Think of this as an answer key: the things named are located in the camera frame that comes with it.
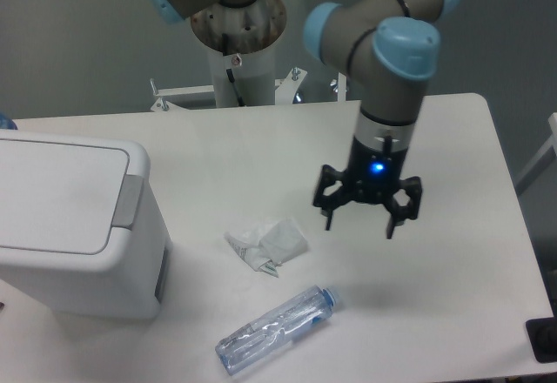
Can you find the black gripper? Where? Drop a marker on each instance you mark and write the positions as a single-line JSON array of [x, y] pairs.
[[371, 177]]

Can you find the crumpled white paper wrapper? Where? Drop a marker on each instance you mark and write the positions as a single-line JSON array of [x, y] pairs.
[[267, 245]]

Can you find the white frame at right edge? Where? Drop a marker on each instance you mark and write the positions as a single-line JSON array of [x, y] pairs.
[[539, 162]]

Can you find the blue object at left edge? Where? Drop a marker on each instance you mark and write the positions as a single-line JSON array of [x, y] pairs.
[[7, 123]]

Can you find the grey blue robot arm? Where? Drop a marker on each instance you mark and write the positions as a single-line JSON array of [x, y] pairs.
[[389, 47]]

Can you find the white push-lid trash can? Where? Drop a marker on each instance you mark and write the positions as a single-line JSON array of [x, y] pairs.
[[81, 230]]

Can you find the clear plastic water bottle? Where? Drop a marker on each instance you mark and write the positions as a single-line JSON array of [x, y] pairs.
[[274, 329]]

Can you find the black object at table edge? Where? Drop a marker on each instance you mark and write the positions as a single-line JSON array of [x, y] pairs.
[[542, 335]]

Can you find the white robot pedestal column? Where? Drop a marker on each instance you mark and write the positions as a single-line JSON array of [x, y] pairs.
[[240, 45]]

